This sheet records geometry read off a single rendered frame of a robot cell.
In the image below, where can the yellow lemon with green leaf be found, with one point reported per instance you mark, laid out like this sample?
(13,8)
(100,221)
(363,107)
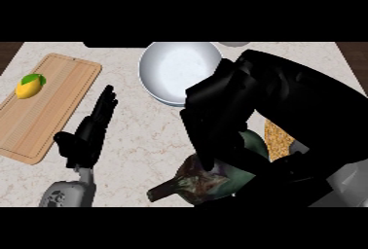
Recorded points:
(26,88)

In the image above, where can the dark purple eggplant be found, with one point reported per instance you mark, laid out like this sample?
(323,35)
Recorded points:
(201,184)

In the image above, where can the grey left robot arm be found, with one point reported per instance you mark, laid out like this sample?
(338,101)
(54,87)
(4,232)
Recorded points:
(68,193)

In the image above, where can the orange woven placemat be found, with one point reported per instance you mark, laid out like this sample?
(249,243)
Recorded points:
(276,140)

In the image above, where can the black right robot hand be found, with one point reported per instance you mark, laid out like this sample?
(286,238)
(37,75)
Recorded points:
(286,110)

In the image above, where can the wooden cutting board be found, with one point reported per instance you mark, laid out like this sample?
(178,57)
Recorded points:
(47,110)

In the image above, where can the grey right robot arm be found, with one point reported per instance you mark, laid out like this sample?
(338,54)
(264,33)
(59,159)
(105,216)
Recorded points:
(348,188)

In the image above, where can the white bowl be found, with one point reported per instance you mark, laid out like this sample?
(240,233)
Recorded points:
(177,71)

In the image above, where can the pale grey round object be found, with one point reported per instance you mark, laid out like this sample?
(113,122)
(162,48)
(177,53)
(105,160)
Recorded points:
(235,43)

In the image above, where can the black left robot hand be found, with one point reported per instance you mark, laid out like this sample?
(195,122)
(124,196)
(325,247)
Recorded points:
(90,136)

